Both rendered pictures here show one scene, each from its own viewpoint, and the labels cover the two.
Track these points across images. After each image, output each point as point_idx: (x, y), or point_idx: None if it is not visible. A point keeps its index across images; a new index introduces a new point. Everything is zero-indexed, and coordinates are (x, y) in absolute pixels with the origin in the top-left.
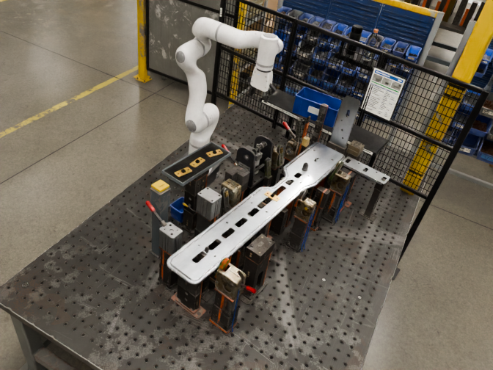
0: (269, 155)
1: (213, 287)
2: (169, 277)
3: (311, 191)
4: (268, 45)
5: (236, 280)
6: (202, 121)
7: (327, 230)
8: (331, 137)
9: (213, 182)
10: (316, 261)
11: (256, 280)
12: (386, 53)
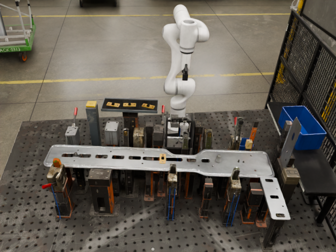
0: (191, 131)
1: (90, 191)
2: None
3: (224, 186)
4: (182, 28)
5: (49, 175)
6: (170, 86)
7: (211, 225)
8: (281, 155)
9: None
10: (167, 235)
11: (95, 200)
12: None
